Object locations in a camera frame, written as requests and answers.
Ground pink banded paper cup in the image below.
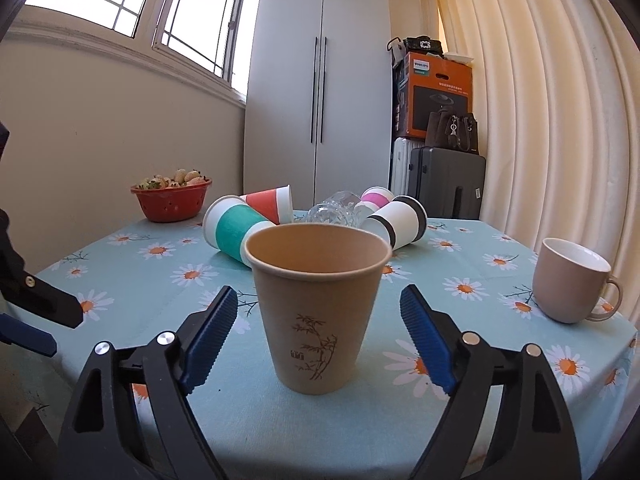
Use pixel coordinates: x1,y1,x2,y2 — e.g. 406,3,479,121
354,186,396,217

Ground black camera bag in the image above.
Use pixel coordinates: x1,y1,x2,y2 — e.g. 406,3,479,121
403,36,443,55

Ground dark grey suitcase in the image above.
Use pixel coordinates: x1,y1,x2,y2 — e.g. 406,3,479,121
408,146,487,221

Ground clear glass cup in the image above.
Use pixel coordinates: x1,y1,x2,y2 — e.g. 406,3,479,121
305,190,369,231

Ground red fruit bowl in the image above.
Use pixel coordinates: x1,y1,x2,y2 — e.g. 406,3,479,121
130,168,213,224

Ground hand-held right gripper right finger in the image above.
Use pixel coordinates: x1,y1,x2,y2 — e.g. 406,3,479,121
399,284,582,480

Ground green banded paper cup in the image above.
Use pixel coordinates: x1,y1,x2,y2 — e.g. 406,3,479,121
202,195,277,267

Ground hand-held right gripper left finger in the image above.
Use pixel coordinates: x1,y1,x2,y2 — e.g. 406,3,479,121
56,285,239,480

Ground white suitcase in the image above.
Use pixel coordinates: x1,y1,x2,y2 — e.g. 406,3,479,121
389,137,427,197

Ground dark handbag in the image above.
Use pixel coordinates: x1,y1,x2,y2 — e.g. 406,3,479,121
425,109,481,155

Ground white wardrobe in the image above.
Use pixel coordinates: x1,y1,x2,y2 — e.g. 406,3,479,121
242,0,392,211

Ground cream curtain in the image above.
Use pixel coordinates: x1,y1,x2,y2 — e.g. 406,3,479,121
419,0,640,321

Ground black banded paper cup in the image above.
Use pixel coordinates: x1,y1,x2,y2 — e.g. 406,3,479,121
361,195,428,251

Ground daisy print tablecloth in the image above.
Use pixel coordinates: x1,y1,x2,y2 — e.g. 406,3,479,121
7,210,638,480

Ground white window frame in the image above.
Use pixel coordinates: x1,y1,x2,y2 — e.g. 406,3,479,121
20,0,276,98

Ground orange cardboard box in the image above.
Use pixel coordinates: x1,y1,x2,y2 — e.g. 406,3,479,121
391,51,474,142

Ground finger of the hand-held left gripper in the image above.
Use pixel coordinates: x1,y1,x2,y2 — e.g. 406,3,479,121
0,312,57,358
0,207,84,330

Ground beige ceramic mug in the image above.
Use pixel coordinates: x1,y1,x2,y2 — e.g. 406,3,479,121
532,237,625,324

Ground red paper cup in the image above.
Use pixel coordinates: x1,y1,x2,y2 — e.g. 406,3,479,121
239,184,294,226

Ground brown paper cup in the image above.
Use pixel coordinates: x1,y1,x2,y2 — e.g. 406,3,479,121
242,223,393,395

